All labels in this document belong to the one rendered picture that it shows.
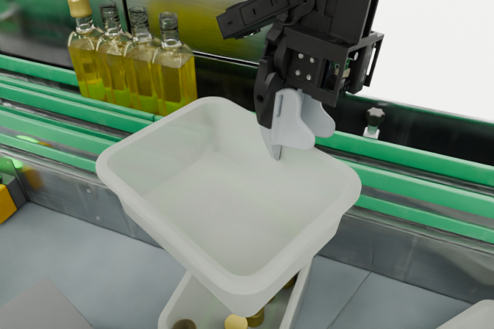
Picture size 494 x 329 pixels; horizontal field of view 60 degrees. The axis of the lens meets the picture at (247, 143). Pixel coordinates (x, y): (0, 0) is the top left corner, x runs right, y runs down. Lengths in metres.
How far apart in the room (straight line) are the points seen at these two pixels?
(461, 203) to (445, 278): 0.15
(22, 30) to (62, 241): 0.57
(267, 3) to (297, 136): 0.13
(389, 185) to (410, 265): 0.16
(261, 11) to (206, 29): 0.44
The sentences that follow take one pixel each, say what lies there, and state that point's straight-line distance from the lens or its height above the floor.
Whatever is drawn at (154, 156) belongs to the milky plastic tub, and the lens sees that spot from 0.49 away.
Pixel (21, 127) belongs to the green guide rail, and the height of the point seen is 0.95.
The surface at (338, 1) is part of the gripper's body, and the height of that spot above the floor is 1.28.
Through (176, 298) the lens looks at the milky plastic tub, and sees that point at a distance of 0.67.
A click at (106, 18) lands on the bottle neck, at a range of 0.78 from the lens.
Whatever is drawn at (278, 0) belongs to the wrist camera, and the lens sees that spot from 0.40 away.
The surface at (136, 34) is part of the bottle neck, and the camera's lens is 0.75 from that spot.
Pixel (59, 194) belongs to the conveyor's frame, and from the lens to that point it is 0.91.
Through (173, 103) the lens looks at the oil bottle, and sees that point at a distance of 0.76.
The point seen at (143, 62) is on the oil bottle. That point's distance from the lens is 0.75.
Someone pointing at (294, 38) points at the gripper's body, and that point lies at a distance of 0.37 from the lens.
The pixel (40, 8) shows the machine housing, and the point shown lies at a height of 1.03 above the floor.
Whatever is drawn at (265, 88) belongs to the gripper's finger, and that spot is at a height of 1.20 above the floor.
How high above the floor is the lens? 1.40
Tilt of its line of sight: 38 degrees down
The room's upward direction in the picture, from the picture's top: straight up
